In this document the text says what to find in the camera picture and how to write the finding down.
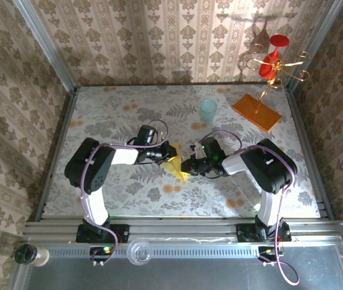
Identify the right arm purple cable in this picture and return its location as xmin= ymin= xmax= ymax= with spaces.
xmin=200 ymin=130 xmax=301 ymax=287

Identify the grey metal tray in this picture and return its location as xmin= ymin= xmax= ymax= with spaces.
xmin=10 ymin=235 xmax=343 ymax=290

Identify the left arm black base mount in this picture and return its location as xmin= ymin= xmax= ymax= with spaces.
xmin=75 ymin=224 xmax=130 ymax=244

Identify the aluminium corner post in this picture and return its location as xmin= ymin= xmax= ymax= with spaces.
xmin=11 ymin=0 xmax=79 ymax=95
xmin=285 ymin=0 xmax=343 ymax=93

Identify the pale blue plastic cup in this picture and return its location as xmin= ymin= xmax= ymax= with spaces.
xmin=199 ymin=98 xmax=219 ymax=124

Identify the aluminium front rail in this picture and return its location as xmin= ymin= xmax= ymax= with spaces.
xmin=22 ymin=217 xmax=343 ymax=243

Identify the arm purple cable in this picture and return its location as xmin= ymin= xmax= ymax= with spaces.
xmin=79 ymin=120 xmax=170 ymax=266
xmin=200 ymin=130 xmax=301 ymax=287

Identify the small circuit board with wires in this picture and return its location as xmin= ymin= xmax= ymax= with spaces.
xmin=88 ymin=245 xmax=115 ymax=267
xmin=257 ymin=245 xmax=284 ymax=267

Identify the floral patterned table cover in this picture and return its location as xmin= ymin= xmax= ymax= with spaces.
xmin=43 ymin=84 xmax=322 ymax=219

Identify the red wine glass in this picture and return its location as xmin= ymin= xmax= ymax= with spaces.
xmin=258 ymin=34 xmax=290 ymax=81

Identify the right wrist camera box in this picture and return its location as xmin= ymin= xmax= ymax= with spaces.
xmin=189 ymin=144 xmax=204 ymax=158

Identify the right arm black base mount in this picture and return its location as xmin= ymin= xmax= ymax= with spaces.
xmin=236 ymin=222 xmax=293 ymax=243

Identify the aluminium side rail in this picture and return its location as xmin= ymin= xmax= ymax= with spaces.
xmin=34 ymin=87 xmax=79 ymax=223
xmin=284 ymin=87 xmax=334 ymax=220

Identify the gold wire stand orange base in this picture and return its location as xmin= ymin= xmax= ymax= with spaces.
xmin=231 ymin=43 xmax=312 ymax=133

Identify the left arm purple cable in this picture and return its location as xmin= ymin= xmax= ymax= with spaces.
xmin=79 ymin=120 xmax=170 ymax=266

